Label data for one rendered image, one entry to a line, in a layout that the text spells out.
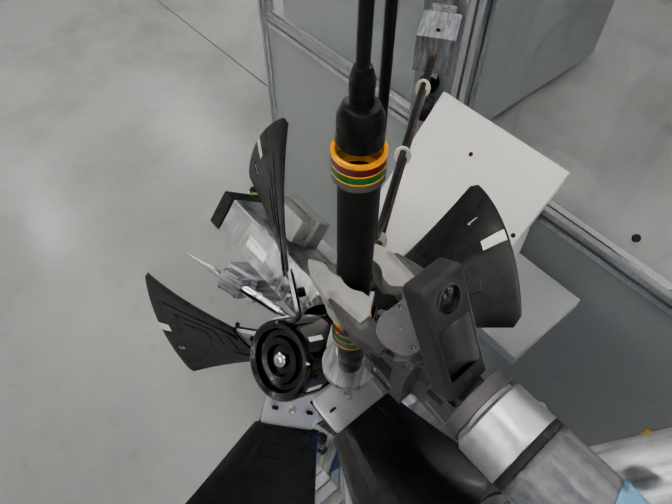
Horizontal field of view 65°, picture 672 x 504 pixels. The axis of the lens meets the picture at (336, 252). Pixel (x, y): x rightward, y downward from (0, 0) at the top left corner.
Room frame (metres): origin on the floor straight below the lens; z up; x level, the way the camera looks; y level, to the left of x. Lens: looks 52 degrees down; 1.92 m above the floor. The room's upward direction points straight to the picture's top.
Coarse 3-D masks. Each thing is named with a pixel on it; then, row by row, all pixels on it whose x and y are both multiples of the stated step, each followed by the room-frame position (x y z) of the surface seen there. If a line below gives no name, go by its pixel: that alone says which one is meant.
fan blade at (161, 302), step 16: (160, 288) 0.52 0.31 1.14; (160, 304) 0.51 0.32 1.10; (176, 304) 0.49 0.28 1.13; (192, 304) 0.47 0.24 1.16; (160, 320) 0.51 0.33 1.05; (176, 320) 0.48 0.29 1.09; (192, 320) 0.47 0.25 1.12; (208, 320) 0.45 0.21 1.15; (176, 336) 0.48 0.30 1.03; (192, 336) 0.46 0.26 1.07; (208, 336) 0.45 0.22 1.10; (224, 336) 0.43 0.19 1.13; (176, 352) 0.48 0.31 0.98; (192, 352) 0.46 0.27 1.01; (208, 352) 0.45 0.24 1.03; (224, 352) 0.44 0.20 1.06; (240, 352) 0.42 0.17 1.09; (192, 368) 0.46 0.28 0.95
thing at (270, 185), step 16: (272, 128) 0.63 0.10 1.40; (256, 144) 0.67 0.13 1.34; (272, 144) 0.62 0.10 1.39; (256, 160) 0.66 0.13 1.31; (272, 160) 0.60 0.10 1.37; (256, 176) 0.66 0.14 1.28; (272, 176) 0.58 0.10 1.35; (272, 192) 0.57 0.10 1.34; (272, 208) 0.55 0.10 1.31; (272, 224) 0.55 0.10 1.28
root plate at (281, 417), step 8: (272, 400) 0.32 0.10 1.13; (296, 400) 0.32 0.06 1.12; (304, 400) 0.32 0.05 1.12; (264, 408) 0.31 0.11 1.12; (280, 408) 0.31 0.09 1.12; (304, 408) 0.31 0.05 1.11; (312, 408) 0.32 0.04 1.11; (264, 416) 0.30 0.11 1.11; (272, 416) 0.30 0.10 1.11; (280, 416) 0.30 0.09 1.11; (288, 416) 0.30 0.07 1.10; (296, 416) 0.30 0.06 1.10; (304, 416) 0.31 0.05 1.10; (312, 416) 0.31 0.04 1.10; (272, 424) 0.29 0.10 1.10; (280, 424) 0.29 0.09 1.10; (288, 424) 0.30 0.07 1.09; (296, 424) 0.30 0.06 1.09; (304, 424) 0.30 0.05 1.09; (312, 424) 0.30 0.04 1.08
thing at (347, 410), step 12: (372, 384) 0.32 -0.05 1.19; (324, 396) 0.30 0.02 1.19; (336, 396) 0.30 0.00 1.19; (360, 396) 0.30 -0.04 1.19; (372, 396) 0.30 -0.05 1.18; (324, 408) 0.28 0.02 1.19; (348, 408) 0.29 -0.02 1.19; (360, 408) 0.29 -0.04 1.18; (336, 420) 0.27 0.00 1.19; (348, 420) 0.27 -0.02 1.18; (336, 432) 0.25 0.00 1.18
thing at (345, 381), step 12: (372, 300) 0.34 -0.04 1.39; (372, 312) 0.33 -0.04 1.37; (324, 360) 0.30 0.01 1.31; (336, 360) 0.30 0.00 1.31; (324, 372) 0.29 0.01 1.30; (336, 372) 0.29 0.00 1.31; (360, 372) 0.29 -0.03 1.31; (336, 384) 0.27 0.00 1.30; (348, 384) 0.27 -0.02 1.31; (360, 384) 0.27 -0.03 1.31
